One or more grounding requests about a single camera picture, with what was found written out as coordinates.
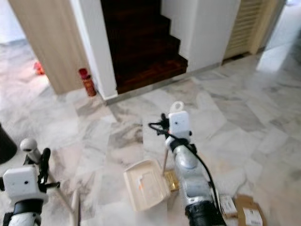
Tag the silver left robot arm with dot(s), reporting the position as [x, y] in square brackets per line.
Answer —
[23, 215]

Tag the black plastic bucket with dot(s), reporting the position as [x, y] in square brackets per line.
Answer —
[7, 146]

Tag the gold foil packet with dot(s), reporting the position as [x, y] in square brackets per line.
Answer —
[172, 181]

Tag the dark wooden staircase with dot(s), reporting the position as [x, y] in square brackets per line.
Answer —
[141, 52]

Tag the red bottle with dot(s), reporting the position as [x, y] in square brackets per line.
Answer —
[88, 82]

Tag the white printed paper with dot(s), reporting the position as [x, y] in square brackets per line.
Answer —
[228, 205]

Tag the cardboard box with white label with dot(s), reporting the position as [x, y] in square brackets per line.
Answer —
[251, 212]

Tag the light wooden panel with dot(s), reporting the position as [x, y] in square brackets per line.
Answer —
[51, 42]

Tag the beige louvered door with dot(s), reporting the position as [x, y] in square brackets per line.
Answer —
[247, 28]

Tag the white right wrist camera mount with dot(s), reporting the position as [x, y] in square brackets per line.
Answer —
[179, 122]

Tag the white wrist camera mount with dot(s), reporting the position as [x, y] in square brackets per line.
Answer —
[179, 122]
[21, 184]

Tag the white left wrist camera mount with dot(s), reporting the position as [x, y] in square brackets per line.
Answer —
[21, 184]

